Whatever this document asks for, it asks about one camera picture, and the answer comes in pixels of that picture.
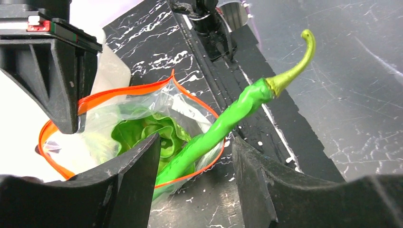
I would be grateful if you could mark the long green chili pepper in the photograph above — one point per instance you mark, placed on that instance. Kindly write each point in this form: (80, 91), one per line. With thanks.
(226, 119)

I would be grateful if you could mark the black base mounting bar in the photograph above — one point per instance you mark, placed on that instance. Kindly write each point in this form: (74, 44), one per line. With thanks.
(252, 94)

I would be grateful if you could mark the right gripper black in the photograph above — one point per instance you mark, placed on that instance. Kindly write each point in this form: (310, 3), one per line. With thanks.
(51, 60)

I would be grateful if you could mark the clear zip top bag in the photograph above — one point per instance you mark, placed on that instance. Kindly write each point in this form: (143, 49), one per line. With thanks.
(114, 121)

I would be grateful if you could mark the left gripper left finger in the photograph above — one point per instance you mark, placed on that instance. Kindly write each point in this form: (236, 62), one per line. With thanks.
(115, 194)

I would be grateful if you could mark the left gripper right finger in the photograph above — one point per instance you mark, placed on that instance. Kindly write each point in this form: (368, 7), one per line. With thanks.
(273, 195)

